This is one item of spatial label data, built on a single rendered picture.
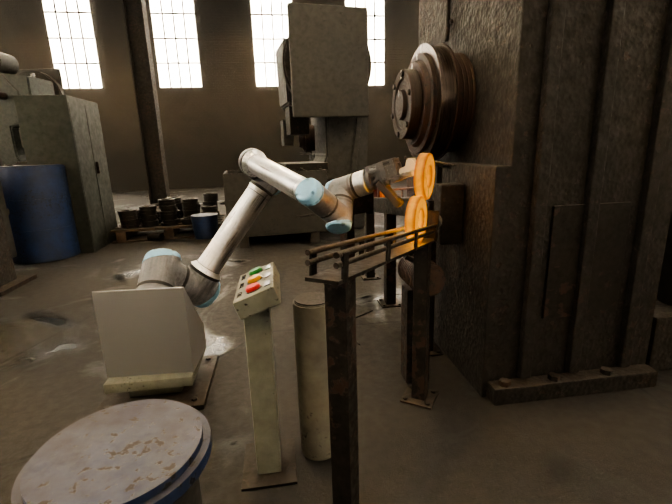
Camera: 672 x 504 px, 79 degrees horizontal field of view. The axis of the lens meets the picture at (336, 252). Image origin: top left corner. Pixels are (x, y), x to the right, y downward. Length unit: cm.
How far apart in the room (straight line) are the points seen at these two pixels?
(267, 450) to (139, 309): 71
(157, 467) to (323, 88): 397
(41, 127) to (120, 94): 773
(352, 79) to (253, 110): 750
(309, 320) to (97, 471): 60
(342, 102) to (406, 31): 837
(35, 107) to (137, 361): 345
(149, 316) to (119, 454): 86
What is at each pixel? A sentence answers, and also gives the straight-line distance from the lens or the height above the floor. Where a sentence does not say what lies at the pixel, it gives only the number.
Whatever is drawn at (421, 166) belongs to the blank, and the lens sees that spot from 136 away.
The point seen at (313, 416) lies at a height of 16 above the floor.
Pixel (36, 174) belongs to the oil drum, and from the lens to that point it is 456.
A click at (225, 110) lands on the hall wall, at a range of 1189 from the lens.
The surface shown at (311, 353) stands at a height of 37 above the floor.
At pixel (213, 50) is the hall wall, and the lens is 1213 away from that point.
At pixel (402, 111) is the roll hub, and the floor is 109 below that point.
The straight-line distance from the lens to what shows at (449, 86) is 171.
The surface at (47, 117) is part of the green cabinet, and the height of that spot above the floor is 130.
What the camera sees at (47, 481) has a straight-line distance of 91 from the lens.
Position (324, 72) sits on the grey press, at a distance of 446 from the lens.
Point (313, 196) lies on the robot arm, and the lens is 133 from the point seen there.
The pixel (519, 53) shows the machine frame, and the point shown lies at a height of 122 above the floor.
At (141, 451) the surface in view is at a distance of 89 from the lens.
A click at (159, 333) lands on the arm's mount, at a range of 171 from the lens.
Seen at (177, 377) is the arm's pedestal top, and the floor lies 12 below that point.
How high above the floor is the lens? 95
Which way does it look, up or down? 14 degrees down
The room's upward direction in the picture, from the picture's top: 2 degrees counter-clockwise
